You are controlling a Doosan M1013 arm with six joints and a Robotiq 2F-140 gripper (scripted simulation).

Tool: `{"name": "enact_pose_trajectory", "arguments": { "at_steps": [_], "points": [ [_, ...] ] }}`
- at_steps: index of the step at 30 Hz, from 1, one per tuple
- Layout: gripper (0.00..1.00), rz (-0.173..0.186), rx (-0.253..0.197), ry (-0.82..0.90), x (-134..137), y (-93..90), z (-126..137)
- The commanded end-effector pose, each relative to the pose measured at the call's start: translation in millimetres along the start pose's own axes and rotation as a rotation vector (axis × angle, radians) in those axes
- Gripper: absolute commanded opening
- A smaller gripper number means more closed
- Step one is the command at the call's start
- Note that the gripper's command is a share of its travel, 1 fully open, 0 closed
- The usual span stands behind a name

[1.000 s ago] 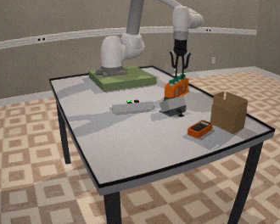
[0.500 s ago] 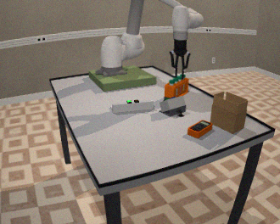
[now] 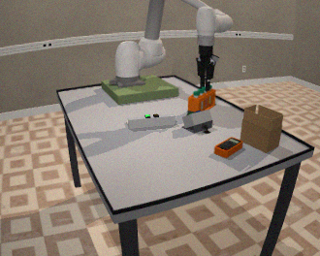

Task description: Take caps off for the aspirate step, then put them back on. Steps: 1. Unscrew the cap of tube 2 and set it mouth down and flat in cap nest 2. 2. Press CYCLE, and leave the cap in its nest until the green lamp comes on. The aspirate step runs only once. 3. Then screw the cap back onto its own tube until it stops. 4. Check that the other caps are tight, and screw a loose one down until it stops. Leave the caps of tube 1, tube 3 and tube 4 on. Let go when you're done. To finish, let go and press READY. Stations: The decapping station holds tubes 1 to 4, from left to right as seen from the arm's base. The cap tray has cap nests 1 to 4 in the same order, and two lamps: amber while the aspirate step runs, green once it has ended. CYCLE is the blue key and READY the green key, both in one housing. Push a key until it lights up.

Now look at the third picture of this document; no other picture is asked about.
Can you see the black table edge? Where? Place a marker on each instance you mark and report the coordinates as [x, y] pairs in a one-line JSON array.
[[164, 200]]

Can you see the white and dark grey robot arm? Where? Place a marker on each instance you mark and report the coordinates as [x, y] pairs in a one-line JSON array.
[[131, 57]]

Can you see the orange digital multimeter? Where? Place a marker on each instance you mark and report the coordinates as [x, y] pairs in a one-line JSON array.
[[228, 147]]

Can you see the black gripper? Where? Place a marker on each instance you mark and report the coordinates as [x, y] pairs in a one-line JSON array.
[[202, 69]]

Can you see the brown cardboard box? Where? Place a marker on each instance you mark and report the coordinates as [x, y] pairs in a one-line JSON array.
[[261, 130]]

